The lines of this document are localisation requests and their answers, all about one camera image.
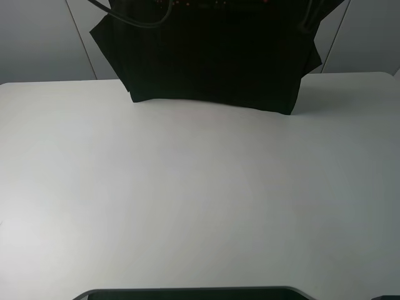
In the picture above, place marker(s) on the black printed t-shirt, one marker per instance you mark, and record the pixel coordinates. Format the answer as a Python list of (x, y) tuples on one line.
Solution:
[(251, 54)]

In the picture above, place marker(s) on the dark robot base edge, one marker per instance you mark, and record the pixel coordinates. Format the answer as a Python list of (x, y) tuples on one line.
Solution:
[(212, 293)]

